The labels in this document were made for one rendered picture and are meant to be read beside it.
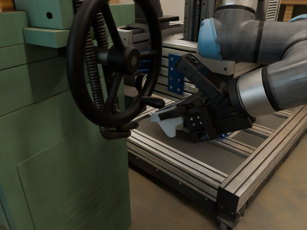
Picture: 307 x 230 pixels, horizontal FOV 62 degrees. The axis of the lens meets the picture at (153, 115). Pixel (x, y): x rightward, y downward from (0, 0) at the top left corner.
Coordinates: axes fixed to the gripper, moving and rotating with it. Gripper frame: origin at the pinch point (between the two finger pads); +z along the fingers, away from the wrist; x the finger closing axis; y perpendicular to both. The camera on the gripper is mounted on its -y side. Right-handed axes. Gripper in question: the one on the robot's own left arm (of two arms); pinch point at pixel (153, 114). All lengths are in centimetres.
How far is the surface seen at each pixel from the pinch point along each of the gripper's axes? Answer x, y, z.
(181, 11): 321, -69, 130
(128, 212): 18, 40, 50
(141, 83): 21.5, -6.7, 16.2
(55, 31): -10.7, -22.6, 3.5
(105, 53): -3.0, -16.0, 2.0
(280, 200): 71, 75, 8
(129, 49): -2.4, -14.3, -3.8
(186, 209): 41, 57, 40
